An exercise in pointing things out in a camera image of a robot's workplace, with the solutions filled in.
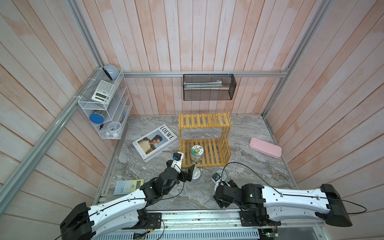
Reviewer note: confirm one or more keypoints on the black mesh wall basket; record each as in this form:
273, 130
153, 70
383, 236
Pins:
209, 87

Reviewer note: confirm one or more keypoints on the Loewe magazine book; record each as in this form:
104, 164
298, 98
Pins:
155, 142

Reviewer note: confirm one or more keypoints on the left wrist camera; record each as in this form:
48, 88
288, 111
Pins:
177, 161

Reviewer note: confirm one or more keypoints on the yellow green calculator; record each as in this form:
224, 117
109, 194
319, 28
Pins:
127, 186

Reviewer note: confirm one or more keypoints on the white wire wall rack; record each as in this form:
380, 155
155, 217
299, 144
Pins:
117, 110

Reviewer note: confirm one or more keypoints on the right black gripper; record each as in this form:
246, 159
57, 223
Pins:
219, 203

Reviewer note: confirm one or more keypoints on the white cup in rack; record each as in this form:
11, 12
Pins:
113, 130

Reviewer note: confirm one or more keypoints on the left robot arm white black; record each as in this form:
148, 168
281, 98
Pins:
90, 222

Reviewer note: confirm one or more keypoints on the white desk calculator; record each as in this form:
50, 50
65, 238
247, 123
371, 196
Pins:
104, 92

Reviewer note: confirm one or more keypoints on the glass jar sunflower lid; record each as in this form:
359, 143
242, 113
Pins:
197, 153

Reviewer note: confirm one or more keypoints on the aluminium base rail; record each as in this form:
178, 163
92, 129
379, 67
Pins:
221, 225

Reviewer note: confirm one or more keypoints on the bamboo two-tier shelf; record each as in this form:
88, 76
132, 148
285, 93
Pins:
216, 151

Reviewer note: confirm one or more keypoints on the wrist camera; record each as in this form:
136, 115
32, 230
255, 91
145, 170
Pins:
216, 178
177, 161

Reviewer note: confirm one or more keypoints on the light blue round gadget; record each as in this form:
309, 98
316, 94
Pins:
111, 72

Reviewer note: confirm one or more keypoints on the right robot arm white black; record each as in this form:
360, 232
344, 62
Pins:
265, 206

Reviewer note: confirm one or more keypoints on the pink plastic case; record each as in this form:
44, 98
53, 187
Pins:
265, 148

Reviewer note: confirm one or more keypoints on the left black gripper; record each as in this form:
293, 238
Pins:
184, 177

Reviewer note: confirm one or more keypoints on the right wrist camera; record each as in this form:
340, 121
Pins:
216, 178

